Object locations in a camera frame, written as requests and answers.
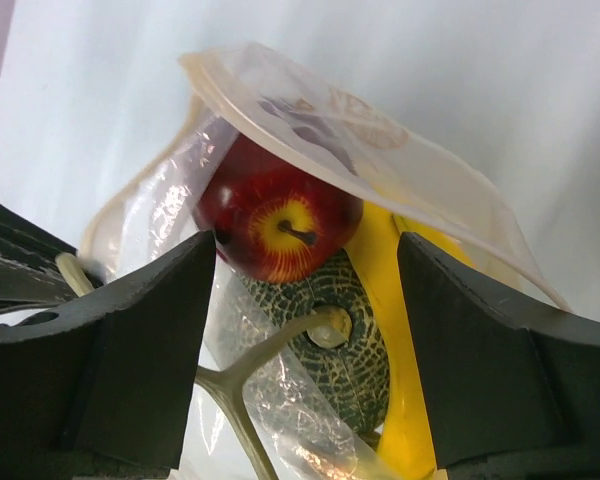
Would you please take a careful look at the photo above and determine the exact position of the yellow fake banana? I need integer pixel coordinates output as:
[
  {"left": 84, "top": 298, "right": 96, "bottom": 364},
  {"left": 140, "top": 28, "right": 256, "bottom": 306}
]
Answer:
[{"left": 345, "top": 202, "right": 472, "bottom": 479}]

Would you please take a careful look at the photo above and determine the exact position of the dark red fake apple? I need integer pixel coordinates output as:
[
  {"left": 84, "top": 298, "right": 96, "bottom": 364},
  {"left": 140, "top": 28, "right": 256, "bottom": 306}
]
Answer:
[{"left": 193, "top": 135, "right": 363, "bottom": 283}]

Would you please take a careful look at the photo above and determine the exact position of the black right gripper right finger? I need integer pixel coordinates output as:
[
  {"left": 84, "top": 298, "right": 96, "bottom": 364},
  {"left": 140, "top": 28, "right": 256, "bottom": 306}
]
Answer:
[{"left": 397, "top": 233, "right": 600, "bottom": 479}]

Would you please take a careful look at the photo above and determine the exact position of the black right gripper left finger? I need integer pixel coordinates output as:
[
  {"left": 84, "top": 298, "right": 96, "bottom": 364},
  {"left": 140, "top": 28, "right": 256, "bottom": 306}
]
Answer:
[{"left": 0, "top": 232, "right": 215, "bottom": 479}]

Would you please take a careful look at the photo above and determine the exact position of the green netted fake melon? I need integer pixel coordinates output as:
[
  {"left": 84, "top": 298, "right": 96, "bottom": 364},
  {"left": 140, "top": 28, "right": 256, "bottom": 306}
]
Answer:
[{"left": 229, "top": 250, "right": 390, "bottom": 433}]

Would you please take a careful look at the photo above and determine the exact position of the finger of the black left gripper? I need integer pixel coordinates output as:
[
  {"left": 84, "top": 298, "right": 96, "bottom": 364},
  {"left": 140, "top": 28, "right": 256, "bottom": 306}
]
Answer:
[{"left": 0, "top": 203, "right": 101, "bottom": 320}]

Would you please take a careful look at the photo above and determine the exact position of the clear zip top bag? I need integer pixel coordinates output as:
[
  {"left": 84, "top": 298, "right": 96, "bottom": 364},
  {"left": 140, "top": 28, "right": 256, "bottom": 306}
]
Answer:
[{"left": 78, "top": 43, "right": 562, "bottom": 479}]

